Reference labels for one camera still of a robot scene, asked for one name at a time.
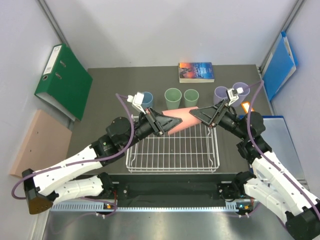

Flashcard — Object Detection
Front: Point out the paperback book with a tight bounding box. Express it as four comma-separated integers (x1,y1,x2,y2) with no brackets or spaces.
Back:
178,62,215,83

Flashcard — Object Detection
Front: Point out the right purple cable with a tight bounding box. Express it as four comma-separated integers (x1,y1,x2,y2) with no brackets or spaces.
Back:
246,79,320,218

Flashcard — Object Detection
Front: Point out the pink board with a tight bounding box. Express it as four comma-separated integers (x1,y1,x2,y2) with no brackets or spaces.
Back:
9,109,72,178

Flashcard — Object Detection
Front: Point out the white wire dish rack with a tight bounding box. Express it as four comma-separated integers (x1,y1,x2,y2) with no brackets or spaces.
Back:
125,124,220,174

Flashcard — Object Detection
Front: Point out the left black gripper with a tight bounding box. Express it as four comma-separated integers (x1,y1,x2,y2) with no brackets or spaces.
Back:
122,106,182,149

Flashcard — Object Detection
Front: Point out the blue cup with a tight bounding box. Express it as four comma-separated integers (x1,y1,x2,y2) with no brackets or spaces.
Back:
141,91,154,109

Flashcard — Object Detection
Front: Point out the green ring binder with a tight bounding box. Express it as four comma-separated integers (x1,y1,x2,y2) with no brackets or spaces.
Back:
34,43,93,121

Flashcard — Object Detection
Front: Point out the white cable duct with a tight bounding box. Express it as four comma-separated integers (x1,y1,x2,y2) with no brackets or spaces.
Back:
50,201,239,212

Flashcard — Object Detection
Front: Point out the green cup front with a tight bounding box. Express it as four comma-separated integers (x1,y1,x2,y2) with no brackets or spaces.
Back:
164,88,182,110

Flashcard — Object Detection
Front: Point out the green cup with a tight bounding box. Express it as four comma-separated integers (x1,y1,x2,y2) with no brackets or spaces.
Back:
164,88,182,110
183,89,200,108

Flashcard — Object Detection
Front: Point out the clear plastic sleeve folder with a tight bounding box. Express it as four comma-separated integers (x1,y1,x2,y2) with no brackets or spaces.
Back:
261,115,305,181

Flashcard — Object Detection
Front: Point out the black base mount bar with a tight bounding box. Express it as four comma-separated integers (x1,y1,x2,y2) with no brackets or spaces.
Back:
109,173,251,207

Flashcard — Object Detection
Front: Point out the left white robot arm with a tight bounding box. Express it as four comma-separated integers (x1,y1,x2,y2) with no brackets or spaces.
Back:
22,92,183,215

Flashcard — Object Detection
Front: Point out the orange tag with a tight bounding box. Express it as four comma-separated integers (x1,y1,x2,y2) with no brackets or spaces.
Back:
241,101,251,114

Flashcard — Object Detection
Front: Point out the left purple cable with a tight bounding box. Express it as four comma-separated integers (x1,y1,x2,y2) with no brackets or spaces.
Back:
11,92,136,200

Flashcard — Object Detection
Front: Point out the pink cup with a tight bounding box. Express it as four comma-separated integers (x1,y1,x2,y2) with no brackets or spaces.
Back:
162,106,201,135

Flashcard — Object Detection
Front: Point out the blue folder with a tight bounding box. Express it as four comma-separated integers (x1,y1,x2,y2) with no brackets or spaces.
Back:
262,31,298,101

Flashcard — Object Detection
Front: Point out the purple cup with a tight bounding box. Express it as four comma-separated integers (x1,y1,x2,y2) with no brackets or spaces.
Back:
232,82,250,108
213,86,228,105

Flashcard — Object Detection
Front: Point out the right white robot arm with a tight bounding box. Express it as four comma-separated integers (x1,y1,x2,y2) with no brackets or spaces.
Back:
189,98,320,240

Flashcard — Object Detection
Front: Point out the purple cable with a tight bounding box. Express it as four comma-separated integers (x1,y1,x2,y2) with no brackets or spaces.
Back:
11,92,136,200
246,79,320,218

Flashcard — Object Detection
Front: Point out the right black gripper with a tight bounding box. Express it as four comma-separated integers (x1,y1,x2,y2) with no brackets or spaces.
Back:
190,98,248,140

